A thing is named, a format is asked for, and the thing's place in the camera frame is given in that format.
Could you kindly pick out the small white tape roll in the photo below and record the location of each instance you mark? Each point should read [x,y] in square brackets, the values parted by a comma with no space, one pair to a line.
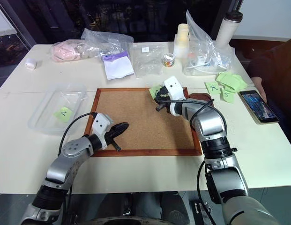
[31,63]

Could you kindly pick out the white thermos with dark lid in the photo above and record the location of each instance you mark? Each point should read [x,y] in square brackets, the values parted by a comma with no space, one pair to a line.
[227,30]

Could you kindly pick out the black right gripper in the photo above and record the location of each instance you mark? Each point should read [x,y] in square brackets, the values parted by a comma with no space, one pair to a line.
[166,103]

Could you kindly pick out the green note with large character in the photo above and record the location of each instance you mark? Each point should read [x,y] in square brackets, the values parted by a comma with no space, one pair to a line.
[213,88]

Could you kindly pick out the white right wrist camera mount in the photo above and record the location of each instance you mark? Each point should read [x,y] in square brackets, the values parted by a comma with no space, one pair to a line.
[174,90]

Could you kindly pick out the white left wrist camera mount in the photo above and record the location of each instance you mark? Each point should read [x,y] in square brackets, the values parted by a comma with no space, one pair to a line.
[99,124]

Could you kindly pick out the small black bracket under table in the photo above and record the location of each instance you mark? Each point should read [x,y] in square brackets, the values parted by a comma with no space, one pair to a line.
[202,207]

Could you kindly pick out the black smartphone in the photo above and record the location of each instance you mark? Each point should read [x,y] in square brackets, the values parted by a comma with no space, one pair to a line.
[257,106]

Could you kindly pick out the stack of cream plastic cups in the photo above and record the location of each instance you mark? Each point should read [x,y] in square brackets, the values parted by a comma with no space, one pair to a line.
[182,43]

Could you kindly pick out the blank green sticky note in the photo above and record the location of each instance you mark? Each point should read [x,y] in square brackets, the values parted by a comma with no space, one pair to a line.
[230,88]
[223,79]
[240,81]

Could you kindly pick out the beige soft item in bag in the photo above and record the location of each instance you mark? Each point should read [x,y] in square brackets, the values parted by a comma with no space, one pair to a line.
[87,51]

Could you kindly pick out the dark brown sleeved forearm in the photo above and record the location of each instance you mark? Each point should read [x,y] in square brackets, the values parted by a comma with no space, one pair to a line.
[276,61]

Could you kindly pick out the clear plastic box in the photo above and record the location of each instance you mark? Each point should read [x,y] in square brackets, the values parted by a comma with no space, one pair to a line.
[72,91]

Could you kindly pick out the small jar of pushpins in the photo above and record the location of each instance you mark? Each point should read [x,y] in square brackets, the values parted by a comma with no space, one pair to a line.
[168,60]

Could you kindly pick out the plain green sticky note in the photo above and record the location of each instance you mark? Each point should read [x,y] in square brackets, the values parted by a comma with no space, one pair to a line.
[154,91]

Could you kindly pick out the crumpled clear plastic bag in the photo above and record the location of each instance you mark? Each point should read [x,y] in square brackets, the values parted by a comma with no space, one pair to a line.
[100,37]

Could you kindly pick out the dark brown tray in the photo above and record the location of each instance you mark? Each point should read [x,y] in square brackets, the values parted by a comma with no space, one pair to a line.
[201,96]

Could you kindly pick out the grey window frame post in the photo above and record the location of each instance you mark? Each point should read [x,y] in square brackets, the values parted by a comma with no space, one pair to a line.
[21,23]

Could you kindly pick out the person's bare hand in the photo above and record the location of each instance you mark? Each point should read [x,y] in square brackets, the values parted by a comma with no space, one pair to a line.
[259,85]

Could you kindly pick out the wood-framed cork board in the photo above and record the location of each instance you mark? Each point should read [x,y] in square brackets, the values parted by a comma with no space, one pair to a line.
[140,117]

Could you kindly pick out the pink soft item in bag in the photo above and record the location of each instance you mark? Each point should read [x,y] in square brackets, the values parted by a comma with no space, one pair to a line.
[64,52]

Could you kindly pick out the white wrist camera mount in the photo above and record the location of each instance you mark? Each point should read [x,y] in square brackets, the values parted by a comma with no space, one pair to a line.
[174,90]
[99,124]

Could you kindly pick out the green note with curved mark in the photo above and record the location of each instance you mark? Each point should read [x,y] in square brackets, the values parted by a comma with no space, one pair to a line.
[63,114]

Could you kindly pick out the green note with small writing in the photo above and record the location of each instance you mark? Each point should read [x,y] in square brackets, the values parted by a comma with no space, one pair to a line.
[227,96]

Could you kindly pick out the flat clear plastic bag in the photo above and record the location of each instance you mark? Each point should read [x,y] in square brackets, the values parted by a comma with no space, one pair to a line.
[146,64]

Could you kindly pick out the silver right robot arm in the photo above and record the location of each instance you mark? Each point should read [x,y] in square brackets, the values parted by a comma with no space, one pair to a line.
[211,124]

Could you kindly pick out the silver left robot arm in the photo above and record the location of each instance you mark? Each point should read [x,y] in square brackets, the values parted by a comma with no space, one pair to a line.
[72,147]

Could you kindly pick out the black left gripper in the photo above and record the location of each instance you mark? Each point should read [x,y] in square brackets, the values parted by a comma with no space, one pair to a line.
[111,137]

